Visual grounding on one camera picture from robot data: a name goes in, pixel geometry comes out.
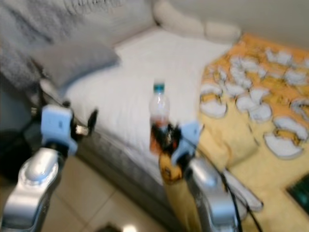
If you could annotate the white quilted mattress cover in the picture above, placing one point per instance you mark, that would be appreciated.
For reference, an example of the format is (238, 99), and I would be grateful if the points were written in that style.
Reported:
(140, 63)

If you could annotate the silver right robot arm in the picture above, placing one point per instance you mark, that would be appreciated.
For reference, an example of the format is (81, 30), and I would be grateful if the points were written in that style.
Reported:
(212, 193)

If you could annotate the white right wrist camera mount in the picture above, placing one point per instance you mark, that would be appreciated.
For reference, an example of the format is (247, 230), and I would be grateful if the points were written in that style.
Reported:
(188, 140)

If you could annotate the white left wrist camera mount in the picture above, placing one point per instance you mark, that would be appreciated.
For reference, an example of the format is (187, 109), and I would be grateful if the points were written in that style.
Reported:
(56, 125)

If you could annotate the grey printed headboard cushion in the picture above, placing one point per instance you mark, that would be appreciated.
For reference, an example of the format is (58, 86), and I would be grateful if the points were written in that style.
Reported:
(38, 29)

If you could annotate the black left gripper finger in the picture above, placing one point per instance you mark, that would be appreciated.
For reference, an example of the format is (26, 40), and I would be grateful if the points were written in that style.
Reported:
(92, 118)

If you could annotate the long beige pillow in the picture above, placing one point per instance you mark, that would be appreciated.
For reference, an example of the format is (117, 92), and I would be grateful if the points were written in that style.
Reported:
(176, 19)

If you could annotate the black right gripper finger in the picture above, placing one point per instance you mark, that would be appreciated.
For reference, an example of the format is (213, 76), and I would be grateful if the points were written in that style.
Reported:
(158, 130)

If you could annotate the clear plastic bottle teal cap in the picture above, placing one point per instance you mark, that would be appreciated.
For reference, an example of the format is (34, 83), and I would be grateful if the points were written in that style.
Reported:
(159, 104)

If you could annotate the grey pillow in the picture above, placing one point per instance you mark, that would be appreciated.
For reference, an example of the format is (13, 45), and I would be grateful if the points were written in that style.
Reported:
(75, 60)

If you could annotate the yellow egg print blanket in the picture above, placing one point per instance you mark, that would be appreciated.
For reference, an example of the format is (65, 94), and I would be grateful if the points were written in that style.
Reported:
(270, 169)

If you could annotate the black bag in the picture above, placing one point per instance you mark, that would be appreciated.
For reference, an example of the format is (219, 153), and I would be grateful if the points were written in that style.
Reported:
(12, 159)

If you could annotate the grey patterned mattress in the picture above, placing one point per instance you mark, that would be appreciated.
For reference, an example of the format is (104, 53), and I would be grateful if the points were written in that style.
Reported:
(116, 164)

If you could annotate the dark cover book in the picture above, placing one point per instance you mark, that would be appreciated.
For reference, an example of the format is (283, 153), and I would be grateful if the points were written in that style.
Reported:
(300, 195)

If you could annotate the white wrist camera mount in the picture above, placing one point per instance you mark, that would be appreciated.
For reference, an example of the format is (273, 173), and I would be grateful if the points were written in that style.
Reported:
(56, 125)
(188, 140)

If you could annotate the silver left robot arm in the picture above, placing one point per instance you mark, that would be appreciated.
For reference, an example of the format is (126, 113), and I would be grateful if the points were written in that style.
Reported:
(31, 188)

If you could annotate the short beige pillow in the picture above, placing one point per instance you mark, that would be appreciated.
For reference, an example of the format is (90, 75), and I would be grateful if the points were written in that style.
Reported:
(222, 31)

